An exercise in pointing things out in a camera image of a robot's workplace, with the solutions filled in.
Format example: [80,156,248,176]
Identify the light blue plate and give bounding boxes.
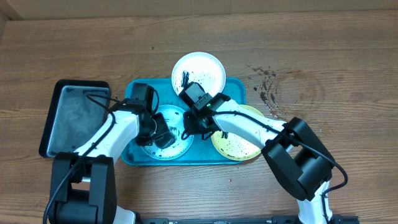
[141,105,194,161]

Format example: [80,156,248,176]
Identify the yellow-green plate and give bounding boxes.
[210,104,265,162]

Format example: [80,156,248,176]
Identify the white plate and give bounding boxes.
[171,52,226,96]

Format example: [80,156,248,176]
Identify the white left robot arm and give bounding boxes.
[42,83,175,223]

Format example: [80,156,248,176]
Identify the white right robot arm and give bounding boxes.
[178,82,335,223]

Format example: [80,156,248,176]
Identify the teal plastic tray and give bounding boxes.
[121,78,246,166]

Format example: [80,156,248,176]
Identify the black water tray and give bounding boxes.
[39,80,111,157]

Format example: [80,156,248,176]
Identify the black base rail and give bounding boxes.
[133,215,360,224]

